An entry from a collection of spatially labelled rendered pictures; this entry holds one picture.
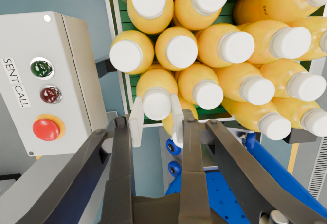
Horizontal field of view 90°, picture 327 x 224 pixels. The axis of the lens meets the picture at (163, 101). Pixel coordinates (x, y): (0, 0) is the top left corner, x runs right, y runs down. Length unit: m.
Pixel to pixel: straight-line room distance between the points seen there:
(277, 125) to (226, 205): 0.20
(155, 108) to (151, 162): 1.54
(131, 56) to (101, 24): 1.17
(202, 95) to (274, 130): 0.13
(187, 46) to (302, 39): 0.15
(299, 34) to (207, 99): 0.14
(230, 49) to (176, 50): 0.07
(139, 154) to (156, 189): 0.48
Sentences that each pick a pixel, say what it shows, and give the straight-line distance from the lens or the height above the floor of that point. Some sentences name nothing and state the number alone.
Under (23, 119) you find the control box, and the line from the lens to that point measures 0.31.
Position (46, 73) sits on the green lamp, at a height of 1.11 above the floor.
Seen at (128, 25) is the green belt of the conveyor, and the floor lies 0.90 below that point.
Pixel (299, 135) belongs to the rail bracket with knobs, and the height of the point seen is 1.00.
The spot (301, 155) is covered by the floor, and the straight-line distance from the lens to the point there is 2.26.
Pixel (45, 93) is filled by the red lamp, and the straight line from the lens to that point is 0.26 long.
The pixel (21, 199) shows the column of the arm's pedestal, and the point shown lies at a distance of 0.94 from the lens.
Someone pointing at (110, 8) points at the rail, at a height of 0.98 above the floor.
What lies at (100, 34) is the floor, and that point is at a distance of 1.38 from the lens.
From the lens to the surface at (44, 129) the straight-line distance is 0.29.
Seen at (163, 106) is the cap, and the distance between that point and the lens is 0.21.
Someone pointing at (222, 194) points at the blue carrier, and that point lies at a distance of 0.44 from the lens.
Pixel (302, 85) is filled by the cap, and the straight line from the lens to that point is 0.30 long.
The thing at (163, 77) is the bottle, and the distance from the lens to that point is 0.25.
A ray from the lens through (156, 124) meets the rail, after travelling 0.39.
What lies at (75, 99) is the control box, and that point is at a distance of 0.26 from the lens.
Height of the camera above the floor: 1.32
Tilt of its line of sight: 70 degrees down
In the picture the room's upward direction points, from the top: 174 degrees clockwise
